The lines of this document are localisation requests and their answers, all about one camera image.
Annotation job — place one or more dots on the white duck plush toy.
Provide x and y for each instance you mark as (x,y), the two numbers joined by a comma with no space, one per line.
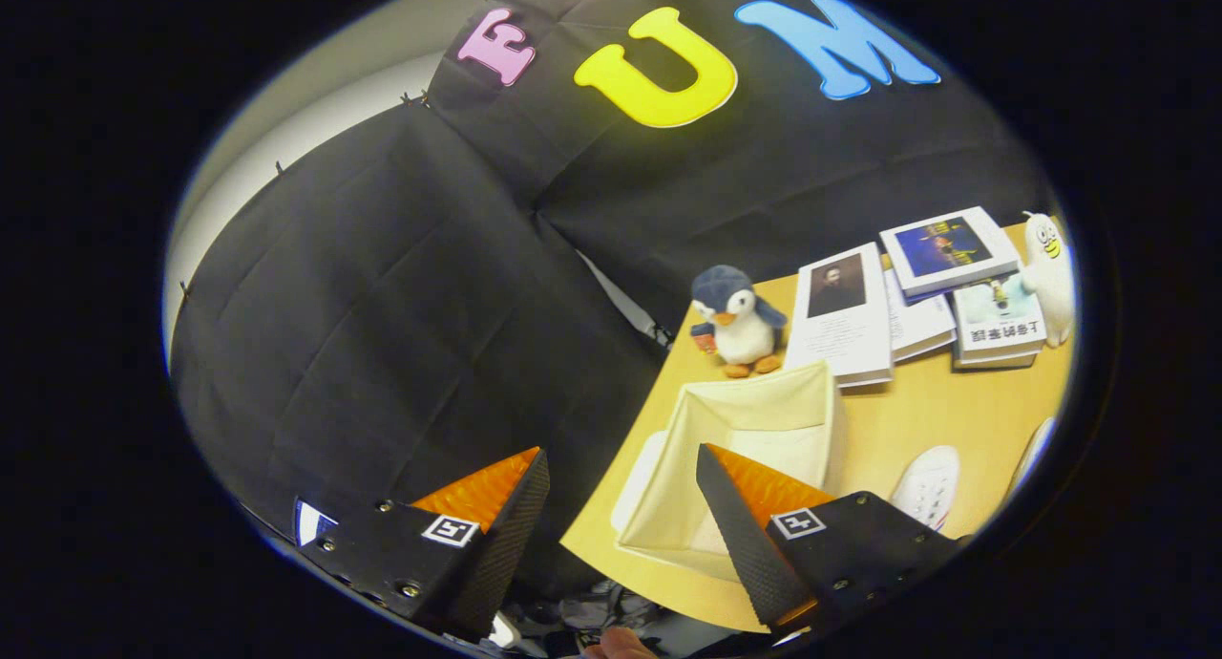
(1050,277)

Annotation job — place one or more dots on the blue lit screen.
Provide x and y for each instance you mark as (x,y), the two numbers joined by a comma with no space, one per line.
(313,522)

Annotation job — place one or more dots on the grey penguin plush toy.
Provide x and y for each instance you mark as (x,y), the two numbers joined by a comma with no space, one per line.
(740,320)

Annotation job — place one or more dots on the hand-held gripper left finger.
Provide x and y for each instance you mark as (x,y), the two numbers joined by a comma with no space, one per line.
(506,544)

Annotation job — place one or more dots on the plain white book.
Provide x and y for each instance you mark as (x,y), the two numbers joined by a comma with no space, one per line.
(916,325)

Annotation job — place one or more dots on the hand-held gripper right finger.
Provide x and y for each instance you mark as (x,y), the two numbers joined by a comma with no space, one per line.
(745,554)

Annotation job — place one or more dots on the blue picture cover book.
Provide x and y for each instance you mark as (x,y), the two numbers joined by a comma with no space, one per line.
(945,248)

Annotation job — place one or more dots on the white portrait cover book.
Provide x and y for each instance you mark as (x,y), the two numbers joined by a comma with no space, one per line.
(840,325)

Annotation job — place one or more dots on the cream fabric storage box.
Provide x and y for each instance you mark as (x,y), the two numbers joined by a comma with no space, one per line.
(754,401)

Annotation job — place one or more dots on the teal cover book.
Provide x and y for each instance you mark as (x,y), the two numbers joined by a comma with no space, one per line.
(998,320)

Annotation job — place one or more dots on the white striped canvas shoe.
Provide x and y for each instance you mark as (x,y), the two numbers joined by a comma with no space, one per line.
(926,487)
(1031,454)

